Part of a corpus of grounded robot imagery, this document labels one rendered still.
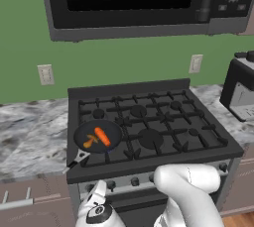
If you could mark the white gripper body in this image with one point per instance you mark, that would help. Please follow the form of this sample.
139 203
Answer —
98 193

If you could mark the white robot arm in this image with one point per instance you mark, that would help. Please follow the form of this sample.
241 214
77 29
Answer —
185 188

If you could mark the brown mushroom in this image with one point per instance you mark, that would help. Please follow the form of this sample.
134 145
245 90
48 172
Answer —
88 142

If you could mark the black frying pan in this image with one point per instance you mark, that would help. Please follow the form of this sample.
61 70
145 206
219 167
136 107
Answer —
99 138

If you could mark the orange carrot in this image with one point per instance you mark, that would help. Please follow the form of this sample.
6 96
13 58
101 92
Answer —
102 136

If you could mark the black stove knob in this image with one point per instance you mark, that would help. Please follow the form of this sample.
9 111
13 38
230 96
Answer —
135 181
89 187
111 184
151 178
223 167

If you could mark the black oven door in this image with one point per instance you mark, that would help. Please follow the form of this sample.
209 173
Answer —
139 209

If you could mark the taupe drawer front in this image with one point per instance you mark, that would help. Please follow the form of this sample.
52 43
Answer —
33 214

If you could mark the black gas stove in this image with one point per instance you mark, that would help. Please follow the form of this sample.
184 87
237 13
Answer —
155 122

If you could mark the taupe cupboard run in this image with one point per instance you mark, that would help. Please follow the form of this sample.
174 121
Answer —
239 188

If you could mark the black silver toaster oven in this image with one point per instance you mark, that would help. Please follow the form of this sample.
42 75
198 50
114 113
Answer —
239 89

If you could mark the grey black microwave oven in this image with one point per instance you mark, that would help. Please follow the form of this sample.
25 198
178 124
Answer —
132 3

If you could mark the white wall outlet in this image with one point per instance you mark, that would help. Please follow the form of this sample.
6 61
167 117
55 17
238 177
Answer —
46 74
196 63

